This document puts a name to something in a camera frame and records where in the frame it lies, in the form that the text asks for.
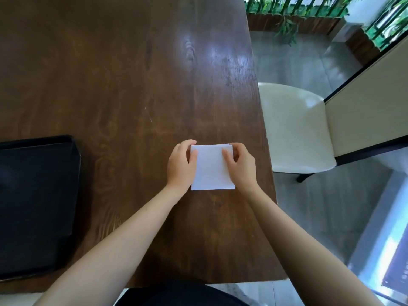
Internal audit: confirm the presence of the person's right hand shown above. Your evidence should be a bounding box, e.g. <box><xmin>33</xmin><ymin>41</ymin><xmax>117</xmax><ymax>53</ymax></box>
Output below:
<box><xmin>222</xmin><ymin>143</ymin><xmax>257</xmax><ymax>192</ymax></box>

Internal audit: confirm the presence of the person's left hand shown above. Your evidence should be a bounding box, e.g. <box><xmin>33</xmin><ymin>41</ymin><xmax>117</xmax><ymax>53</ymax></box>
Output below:
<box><xmin>166</xmin><ymin>140</ymin><xmax>198</xmax><ymax>191</ymax></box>

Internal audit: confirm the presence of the white paper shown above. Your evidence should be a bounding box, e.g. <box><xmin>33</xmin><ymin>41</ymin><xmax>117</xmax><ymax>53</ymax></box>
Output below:
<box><xmin>190</xmin><ymin>143</ymin><xmax>236</xmax><ymax>191</ymax></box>

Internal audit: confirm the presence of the person's right forearm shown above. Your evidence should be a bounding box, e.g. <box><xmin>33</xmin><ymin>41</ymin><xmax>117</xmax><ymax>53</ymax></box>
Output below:
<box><xmin>241</xmin><ymin>185</ymin><xmax>384</xmax><ymax>306</ymax></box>

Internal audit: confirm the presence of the person's left forearm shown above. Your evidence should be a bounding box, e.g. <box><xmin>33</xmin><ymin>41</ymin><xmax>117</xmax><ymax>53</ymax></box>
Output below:
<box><xmin>33</xmin><ymin>184</ymin><xmax>185</xmax><ymax>306</ymax></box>

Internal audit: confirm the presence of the person's black clothing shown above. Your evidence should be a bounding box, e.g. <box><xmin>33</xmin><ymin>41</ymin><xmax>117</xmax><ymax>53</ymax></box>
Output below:
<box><xmin>115</xmin><ymin>281</ymin><xmax>251</xmax><ymax>306</ymax></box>

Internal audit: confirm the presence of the wooden planter with green plants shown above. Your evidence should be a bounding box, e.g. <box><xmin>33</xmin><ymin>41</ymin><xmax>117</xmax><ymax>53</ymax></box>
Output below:
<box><xmin>346</xmin><ymin>0</ymin><xmax>408</xmax><ymax>62</ymax></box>
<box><xmin>245</xmin><ymin>0</ymin><xmax>354</xmax><ymax>45</ymax></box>

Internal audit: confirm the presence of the black tray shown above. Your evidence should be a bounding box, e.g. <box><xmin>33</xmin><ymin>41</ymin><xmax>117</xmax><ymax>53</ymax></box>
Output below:
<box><xmin>0</xmin><ymin>135</ymin><xmax>82</xmax><ymax>282</ymax></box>

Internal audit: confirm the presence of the cream chair with black frame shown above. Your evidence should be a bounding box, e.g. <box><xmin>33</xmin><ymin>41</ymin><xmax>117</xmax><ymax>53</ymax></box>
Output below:
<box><xmin>258</xmin><ymin>36</ymin><xmax>408</xmax><ymax>183</ymax></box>

